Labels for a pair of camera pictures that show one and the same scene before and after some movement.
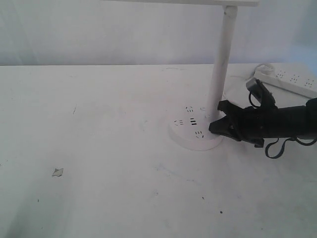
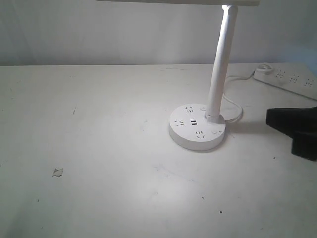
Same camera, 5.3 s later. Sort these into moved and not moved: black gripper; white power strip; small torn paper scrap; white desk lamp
Moved: black gripper
Not moved: small torn paper scrap; white power strip; white desk lamp
